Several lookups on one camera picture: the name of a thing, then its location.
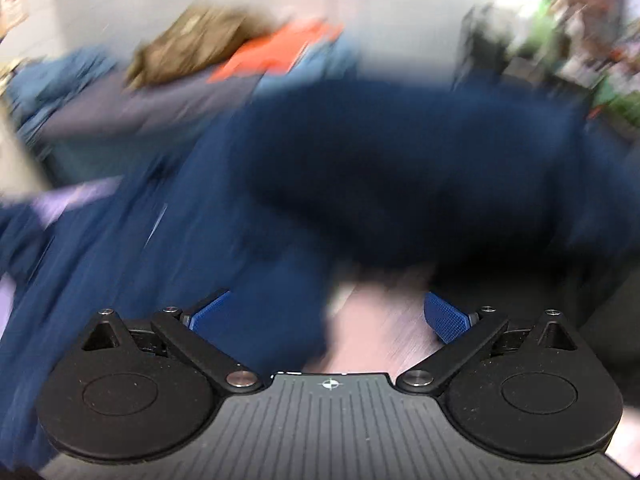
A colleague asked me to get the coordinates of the olive brown jacket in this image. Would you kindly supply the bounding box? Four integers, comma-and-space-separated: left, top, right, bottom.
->
125, 4, 283, 92

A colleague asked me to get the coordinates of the light blue puffer jacket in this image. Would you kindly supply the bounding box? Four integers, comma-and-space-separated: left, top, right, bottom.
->
7, 46, 122, 128

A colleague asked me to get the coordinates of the lavender bed sheet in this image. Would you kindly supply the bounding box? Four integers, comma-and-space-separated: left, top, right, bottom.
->
0, 177, 123, 321

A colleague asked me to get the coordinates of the wall poster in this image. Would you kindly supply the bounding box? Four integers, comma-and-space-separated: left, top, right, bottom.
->
0, 0, 28, 38

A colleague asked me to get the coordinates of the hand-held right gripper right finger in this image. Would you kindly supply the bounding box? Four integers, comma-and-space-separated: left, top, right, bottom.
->
395, 291, 579, 394

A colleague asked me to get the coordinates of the navy blue jacket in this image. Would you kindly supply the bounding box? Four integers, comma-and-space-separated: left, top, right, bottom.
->
0, 77, 640, 471

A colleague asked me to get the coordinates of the grey cloth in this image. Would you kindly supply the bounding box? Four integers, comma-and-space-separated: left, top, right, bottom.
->
37, 67, 263, 143

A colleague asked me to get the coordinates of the orange garment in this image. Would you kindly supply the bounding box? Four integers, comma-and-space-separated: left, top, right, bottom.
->
207, 19, 347, 84

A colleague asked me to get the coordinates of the dusty pink blanket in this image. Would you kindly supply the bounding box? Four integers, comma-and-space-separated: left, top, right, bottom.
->
322, 267, 441, 377

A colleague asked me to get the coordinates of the colourful clutter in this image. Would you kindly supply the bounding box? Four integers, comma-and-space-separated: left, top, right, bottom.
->
452, 0, 640, 131

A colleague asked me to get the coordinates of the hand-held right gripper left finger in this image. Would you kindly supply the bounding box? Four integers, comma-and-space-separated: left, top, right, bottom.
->
81, 289, 263, 394

